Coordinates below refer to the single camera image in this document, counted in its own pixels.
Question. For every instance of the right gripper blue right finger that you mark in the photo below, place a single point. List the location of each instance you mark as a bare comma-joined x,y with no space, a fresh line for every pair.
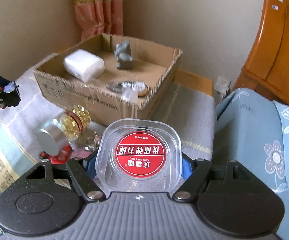
194,173

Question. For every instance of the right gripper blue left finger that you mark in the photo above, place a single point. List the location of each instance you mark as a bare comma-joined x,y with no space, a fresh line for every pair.
82,172

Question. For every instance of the clear plastic box red label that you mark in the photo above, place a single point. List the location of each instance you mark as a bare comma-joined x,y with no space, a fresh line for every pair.
139,156

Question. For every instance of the glass jar with yellow beads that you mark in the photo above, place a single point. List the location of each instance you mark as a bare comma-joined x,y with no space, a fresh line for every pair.
64,128

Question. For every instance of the white rectangular box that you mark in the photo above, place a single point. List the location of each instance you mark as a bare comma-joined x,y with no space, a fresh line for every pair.
84,65

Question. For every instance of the light blue floral bedding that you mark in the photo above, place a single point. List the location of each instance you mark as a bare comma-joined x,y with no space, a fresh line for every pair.
255,131

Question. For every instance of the small clear plastic item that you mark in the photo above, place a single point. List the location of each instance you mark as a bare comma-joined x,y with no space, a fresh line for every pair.
129,95

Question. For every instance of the cardboard box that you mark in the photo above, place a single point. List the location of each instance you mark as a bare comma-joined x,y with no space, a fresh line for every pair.
154,64

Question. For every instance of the grey animal figurine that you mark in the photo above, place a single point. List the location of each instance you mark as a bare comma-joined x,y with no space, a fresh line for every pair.
123,55

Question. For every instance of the pink curtain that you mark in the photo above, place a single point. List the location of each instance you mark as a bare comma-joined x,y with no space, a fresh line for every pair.
99,16

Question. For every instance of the wooden bed headboard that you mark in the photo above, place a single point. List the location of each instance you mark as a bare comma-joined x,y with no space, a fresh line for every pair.
266,70

